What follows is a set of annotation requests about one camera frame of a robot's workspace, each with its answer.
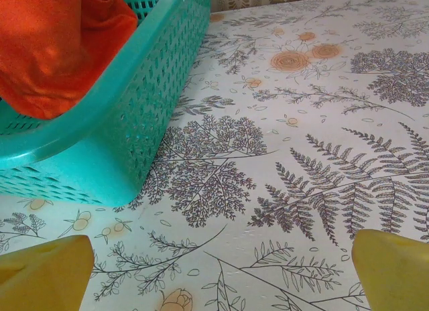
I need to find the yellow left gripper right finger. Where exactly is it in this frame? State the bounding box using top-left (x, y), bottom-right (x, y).
top-left (351, 229), bottom-right (429, 311)

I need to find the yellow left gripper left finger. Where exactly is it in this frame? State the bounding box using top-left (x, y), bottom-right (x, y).
top-left (0, 235), bottom-right (94, 311)

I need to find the orange t-shirt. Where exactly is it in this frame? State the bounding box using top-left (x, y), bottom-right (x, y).
top-left (0, 0), bottom-right (139, 120)

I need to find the teal plastic basket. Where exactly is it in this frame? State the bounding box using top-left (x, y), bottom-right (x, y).
top-left (0, 0), bottom-right (212, 207)

